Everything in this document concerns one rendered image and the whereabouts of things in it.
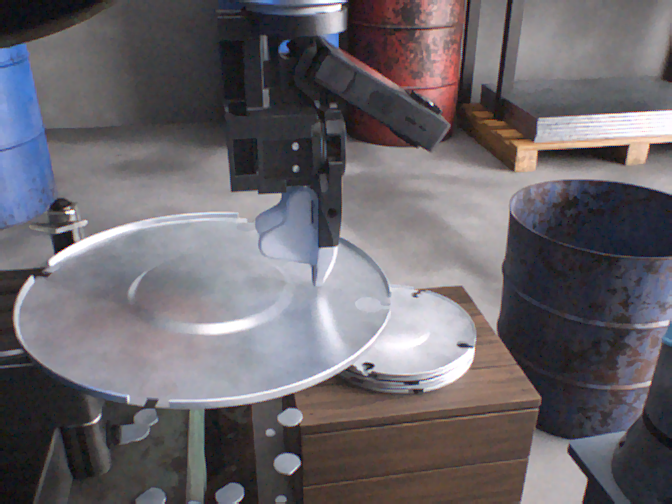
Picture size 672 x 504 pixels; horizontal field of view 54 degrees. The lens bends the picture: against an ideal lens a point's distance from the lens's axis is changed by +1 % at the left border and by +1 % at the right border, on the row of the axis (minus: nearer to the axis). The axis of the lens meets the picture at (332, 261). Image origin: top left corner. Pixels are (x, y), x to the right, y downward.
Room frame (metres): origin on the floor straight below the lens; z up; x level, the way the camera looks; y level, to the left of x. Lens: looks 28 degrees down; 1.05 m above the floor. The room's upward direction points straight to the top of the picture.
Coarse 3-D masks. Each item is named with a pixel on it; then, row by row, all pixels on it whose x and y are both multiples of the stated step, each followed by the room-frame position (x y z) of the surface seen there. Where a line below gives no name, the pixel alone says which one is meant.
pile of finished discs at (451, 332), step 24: (408, 288) 1.13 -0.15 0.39; (408, 312) 1.04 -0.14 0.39; (432, 312) 1.05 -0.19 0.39; (456, 312) 1.05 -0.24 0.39; (384, 336) 0.96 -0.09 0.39; (408, 336) 0.96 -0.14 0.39; (432, 336) 0.97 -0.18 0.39; (456, 336) 0.97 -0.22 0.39; (360, 360) 0.89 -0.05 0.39; (384, 360) 0.89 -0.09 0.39; (408, 360) 0.89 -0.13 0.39; (432, 360) 0.89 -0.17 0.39; (456, 360) 0.89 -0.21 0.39; (360, 384) 0.87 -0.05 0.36; (384, 384) 0.85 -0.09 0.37; (408, 384) 0.86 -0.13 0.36; (432, 384) 0.86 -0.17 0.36
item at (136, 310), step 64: (64, 256) 0.50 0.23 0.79; (128, 256) 0.51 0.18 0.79; (192, 256) 0.50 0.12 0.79; (256, 256) 0.52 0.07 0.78; (64, 320) 0.40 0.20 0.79; (128, 320) 0.41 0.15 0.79; (192, 320) 0.40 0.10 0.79; (256, 320) 0.41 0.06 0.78; (320, 320) 0.42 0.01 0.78; (384, 320) 0.41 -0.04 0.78; (64, 384) 0.33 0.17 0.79; (128, 384) 0.33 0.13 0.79; (192, 384) 0.33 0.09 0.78; (256, 384) 0.34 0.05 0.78
